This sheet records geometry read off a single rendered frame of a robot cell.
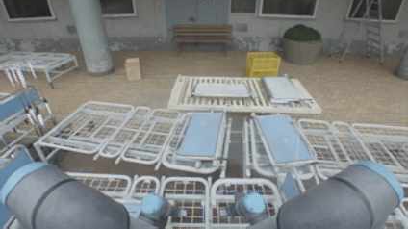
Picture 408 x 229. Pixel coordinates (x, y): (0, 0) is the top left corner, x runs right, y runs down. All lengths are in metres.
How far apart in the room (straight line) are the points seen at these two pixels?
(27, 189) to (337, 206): 0.59
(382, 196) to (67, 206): 0.59
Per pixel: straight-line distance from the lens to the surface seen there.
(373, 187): 0.53
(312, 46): 5.92
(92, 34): 5.10
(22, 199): 0.53
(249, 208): 0.99
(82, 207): 0.47
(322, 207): 0.47
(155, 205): 0.99
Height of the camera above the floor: 1.89
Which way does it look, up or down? 30 degrees down
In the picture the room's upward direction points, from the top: straight up
